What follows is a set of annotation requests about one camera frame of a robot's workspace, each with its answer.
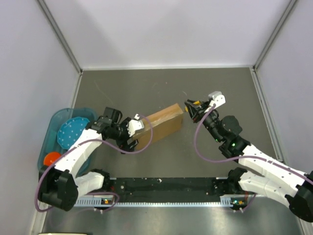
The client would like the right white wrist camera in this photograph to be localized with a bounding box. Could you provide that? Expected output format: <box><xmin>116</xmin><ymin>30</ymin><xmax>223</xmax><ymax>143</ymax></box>
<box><xmin>208</xmin><ymin>91</ymin><xmax>226</xmax><ymax>109</ymax></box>

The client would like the grey cable duct rail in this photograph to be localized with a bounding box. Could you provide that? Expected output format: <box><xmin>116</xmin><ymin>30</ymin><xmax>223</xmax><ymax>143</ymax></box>
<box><xmin>74</xmin><ymin>197</ymin><xmax>234</xmax><ymax>208</ymax></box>

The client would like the teal plastic bin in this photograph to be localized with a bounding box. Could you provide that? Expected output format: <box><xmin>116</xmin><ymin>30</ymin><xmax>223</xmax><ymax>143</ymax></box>
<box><xmin>37</xmin><ymin>108</ymin><xmax>98</xmax><ymax>169</ymax></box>

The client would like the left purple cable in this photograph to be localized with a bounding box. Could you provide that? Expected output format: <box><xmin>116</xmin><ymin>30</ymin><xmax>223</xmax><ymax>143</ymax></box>
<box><xmin>34</xmin><ymin>114</ymin><xmax>154</xmax><ymax>213</ymax></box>

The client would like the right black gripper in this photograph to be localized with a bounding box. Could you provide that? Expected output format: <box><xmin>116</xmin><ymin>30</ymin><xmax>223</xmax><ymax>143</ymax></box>
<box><xmin>185</xmin><ymin>99</ymin><xmax>224</xmax><ymax>142</ymax></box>

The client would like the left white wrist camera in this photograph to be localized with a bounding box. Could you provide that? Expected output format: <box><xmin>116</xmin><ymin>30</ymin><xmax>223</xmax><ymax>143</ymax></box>
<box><xmin>127</xmin><ymin>114</ymin><xmax>144</xmax><ymax>137</ymax></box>

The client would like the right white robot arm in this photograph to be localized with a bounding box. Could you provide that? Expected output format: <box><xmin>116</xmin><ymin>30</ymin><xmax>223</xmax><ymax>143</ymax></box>
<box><xmin>184</xmin><ymin>98</ymin><xmax>313</xmax><ymax>223</ymax></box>

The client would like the yellow utility knife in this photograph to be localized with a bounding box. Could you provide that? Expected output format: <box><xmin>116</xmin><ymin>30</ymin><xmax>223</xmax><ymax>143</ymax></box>
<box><xmin>184</xmin><ymin>99</ymin><xmax>201</xmax><ymax>112</ymax></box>

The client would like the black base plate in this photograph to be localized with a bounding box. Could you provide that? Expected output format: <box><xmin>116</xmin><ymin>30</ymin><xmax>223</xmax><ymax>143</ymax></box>
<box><xmin>99</xmin><ymin>177</ymin><xmax>245</xmax><ymax>203</ymax></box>

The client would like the blue perforated plate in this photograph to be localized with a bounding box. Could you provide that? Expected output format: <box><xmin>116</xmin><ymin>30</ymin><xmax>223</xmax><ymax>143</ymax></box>
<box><xmin>57</xmin><ymin>117</ymin><xmax>89</xmax><ymax>150</ymax></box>

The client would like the brown cardboard express box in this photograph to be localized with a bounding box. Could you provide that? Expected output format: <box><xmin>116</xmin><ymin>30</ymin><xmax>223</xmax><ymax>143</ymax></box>
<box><xmin>132</xmin><ymin>103</ymin><xmax>184</xmax><ymax>151</ymax></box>

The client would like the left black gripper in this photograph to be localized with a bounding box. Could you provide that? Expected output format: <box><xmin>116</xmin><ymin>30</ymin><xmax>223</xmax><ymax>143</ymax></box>
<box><xmin>111</xmin><ymin>118</ymin><xmax>138</xmax><ymax>154</ymax></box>

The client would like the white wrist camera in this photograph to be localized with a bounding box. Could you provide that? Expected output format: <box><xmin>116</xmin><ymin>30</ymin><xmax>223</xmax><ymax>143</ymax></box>
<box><xmin>208</xmin><ymin>91</ymin><xmax>226</xmax><ymax>109</ymax></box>
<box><xmin>127</xmin><ymin>114</ymin><xmax>144</xmax><ymax>137</ymax></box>

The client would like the orange cup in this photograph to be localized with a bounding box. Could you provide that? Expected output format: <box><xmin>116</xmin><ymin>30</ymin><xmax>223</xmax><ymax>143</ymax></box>
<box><xmin>43</xmin><ymin>151</ymin><xmax>61</xmax><ymax>166</ymax></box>

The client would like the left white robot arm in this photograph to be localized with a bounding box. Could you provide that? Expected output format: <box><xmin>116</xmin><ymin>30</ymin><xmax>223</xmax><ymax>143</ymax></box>
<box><xmin>34</xmin><ymin>107</ymin><xmax>144</xmax><ymax>212</ymax></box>

